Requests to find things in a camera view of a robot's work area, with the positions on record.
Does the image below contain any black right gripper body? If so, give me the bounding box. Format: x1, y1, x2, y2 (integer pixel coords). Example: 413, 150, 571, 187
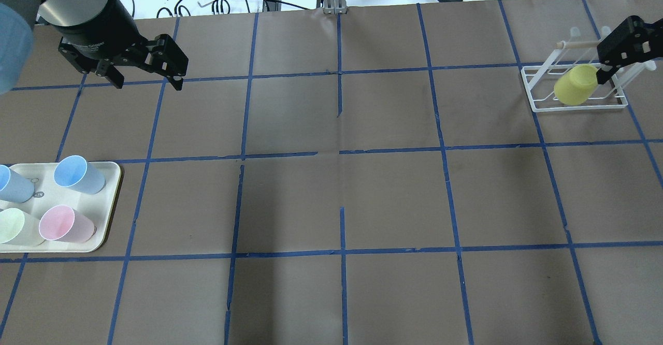
643, 19, 663, 61

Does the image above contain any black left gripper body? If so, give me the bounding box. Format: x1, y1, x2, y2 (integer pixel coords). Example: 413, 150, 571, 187
40, 0, 146, 75

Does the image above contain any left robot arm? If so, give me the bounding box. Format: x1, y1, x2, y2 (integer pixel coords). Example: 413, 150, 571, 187
1, 0, 144, 93

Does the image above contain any white wire rack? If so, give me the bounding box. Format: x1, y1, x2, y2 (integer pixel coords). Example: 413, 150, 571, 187
521, 16, 661, 113

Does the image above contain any cream cup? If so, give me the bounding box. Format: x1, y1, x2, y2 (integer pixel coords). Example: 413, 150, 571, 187
1, 208, 45, 247

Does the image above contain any white plastic tray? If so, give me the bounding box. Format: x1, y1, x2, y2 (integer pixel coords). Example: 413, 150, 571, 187
1, 162, 122, 256

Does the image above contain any pink cup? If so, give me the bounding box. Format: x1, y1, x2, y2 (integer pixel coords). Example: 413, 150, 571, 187
38, 204, 96, 243

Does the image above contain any yellow cup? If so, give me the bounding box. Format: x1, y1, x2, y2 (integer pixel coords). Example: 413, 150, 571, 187
553, 64, 598, 106

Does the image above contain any light blue cup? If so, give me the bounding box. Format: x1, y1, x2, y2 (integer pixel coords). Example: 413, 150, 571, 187
1, 165, 35, 203
53, 155, 106, 195

